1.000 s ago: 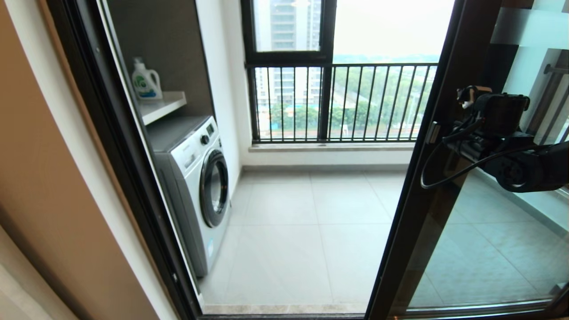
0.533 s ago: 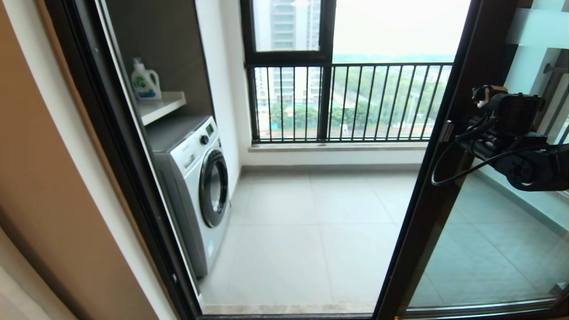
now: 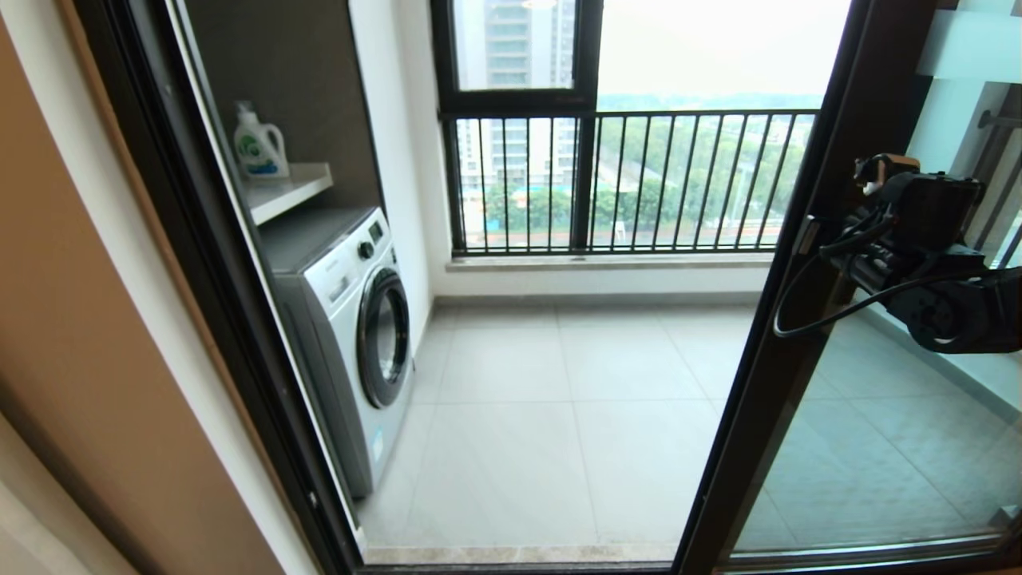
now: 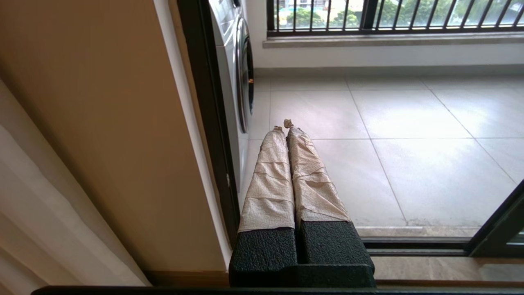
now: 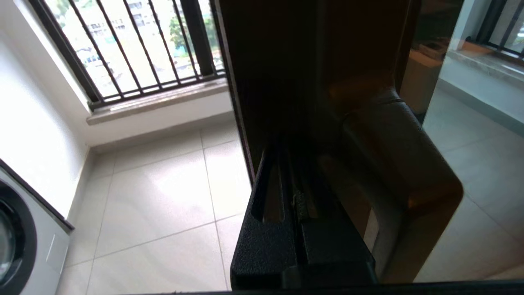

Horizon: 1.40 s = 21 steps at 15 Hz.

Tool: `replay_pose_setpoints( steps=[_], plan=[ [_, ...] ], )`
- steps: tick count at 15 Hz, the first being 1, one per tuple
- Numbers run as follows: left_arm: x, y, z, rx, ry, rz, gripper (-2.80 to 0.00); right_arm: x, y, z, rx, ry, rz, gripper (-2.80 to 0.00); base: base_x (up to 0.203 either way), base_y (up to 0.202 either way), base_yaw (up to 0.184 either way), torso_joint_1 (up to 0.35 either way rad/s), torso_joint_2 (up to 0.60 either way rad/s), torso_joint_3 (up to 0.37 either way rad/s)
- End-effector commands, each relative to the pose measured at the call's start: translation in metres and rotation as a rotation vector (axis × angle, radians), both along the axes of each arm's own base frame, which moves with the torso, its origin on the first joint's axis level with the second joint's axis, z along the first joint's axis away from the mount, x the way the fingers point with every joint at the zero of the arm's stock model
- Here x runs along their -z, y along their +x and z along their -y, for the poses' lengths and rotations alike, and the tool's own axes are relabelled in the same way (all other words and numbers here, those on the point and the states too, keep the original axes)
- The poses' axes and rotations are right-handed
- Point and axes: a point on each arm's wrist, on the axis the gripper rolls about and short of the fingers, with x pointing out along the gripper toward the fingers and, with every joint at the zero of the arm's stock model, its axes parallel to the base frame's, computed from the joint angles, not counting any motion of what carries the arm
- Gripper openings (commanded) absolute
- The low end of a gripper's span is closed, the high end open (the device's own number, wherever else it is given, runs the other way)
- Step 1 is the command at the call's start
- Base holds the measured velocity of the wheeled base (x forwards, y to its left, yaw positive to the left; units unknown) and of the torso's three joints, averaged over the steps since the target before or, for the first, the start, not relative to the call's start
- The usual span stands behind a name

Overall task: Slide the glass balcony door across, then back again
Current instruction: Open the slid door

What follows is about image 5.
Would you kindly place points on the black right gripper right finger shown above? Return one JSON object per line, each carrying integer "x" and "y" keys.
{"x": 335, "y": 254}

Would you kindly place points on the grey stone window sill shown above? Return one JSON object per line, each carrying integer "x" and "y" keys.
{"x": 155, "y": 100}
{"x": 487, "y": 65}

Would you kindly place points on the white front-load washing machine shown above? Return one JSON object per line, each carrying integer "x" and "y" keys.
{"x": 24, "y": 237}

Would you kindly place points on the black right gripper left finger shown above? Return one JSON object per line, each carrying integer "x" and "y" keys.
{"x": 266, "y": 246}

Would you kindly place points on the dark balcony window frame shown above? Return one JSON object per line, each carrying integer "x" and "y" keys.
{"x": 196, "y": 37}

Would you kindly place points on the black balcony railing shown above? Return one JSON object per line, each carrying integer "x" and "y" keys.
{"x": 123, "y": 49}
{"x": 503, "y": 28}

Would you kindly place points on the dark brown glass sliding door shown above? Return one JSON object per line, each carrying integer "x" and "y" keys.
{"x": 307, "y": 61}

